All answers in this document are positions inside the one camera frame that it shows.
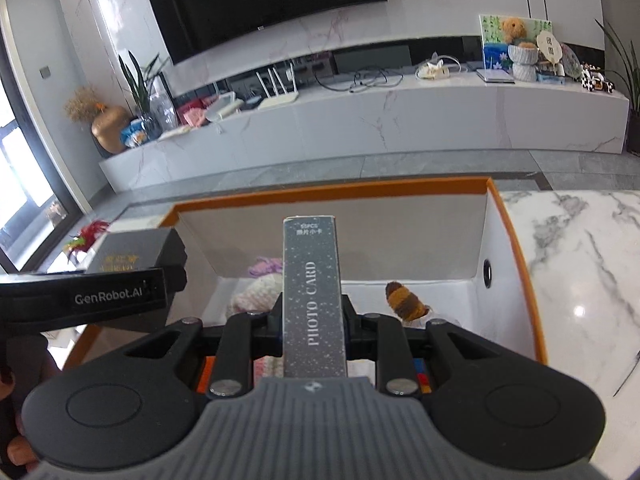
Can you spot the silver laptop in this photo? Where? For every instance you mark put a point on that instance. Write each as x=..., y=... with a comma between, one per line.
x=495, y=76

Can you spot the white router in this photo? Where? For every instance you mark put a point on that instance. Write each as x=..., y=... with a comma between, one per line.
x=277, y=100

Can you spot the white marble tv console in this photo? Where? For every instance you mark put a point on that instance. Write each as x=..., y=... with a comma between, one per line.
x=375, y=125

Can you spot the red feather shuttlecock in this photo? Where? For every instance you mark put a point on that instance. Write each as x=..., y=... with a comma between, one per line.
x=85, y=240

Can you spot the dried flower bunch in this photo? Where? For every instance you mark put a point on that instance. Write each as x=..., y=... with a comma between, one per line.
x=84, y=104

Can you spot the person's left hand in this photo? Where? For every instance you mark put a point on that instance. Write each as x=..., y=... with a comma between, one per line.
x=20, y=452

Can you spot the white knitted pot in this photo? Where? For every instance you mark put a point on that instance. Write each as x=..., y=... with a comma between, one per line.
x=522, y=62

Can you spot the green plant in glass vase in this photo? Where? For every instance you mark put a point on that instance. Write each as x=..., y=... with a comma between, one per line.
x=142, y=95

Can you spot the pink soft item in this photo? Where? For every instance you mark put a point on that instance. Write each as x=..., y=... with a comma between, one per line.
x=192, y=115

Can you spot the clear plastic bag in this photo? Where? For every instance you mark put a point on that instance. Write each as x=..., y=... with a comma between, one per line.
x=164, y=110

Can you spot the potted green plant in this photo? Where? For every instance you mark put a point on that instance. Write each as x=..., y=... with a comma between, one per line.
x=625, y=70

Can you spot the black white cow figurines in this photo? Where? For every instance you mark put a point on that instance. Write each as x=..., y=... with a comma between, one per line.
x=597, y=80

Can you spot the white flat box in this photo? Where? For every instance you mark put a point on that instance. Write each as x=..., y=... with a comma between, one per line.
x=224, y=107

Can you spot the blue snack packet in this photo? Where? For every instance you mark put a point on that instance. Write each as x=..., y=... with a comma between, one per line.
x=136, y=135

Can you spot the colourful puzzle cube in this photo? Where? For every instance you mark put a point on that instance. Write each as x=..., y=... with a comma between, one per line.
x=422, y=376

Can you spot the round paper fan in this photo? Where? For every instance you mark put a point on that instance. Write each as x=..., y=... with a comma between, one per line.
x=546, y=47

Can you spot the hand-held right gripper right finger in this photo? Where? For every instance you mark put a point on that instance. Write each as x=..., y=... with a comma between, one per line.
x=387, y=350

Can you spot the orange cardboard box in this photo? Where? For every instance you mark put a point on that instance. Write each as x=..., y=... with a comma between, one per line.
x=400, y=230

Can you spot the black television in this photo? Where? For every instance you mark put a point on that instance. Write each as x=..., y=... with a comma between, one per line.
x=260, y=5

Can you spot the patterned plate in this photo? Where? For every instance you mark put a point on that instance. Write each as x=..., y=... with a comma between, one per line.
x=570, y=62

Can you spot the dark grey gold-lettered box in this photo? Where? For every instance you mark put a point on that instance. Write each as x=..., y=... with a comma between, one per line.
x=125, y=255

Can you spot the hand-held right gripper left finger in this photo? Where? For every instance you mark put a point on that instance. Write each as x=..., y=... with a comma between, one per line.
x=239, y=350

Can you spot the golden vase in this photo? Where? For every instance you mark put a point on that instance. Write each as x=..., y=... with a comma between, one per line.
x=111, y=132

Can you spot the green blue painting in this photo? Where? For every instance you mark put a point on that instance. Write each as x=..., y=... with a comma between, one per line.
x=492, y=47

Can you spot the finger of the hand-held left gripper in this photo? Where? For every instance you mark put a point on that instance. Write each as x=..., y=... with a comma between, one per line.
x=177, y=270

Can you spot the white crochet bunny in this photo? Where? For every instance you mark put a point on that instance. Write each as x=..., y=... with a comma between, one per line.
x=260, y=292

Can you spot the wall switch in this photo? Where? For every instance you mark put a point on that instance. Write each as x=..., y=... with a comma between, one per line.
x=46, y=71

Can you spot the grey speckled card box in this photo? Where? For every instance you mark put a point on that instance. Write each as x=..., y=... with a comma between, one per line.
x=312, y=300

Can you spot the small brown teddy bear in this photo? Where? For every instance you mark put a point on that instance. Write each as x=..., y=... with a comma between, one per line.
x=513, y=30

